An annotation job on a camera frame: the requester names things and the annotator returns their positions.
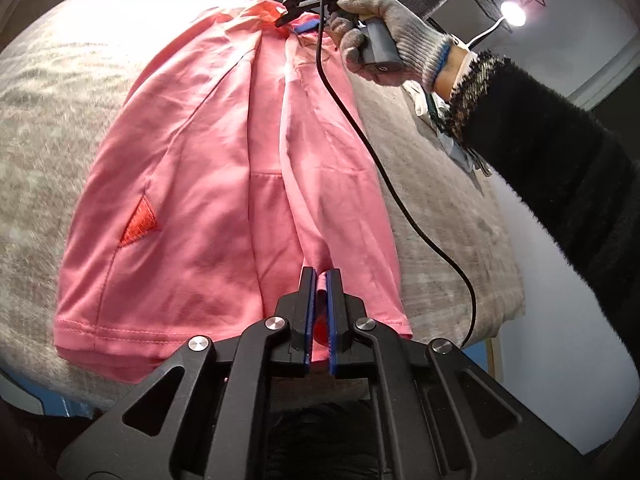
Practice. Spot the pale grey folded garment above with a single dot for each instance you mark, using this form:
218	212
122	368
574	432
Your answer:
465	157

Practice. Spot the beige checked blanket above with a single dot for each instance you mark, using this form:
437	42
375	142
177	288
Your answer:
45	135

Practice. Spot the blue mat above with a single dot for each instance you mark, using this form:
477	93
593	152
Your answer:
480	355

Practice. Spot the person's right forearm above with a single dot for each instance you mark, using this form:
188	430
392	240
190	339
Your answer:
550	160

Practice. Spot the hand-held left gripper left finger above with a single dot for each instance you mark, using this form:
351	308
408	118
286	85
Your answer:
311	305

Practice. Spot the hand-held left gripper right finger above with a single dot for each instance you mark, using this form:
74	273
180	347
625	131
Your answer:
330	320

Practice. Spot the person's right hand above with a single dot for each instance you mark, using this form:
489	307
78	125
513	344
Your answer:
410	35

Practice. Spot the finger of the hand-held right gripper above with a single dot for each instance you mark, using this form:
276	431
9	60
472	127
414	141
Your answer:
307	26
287	16

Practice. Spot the pink shirt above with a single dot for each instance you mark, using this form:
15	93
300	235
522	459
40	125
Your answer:
200	185

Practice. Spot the white clip lamp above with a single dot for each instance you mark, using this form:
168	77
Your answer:
512	14

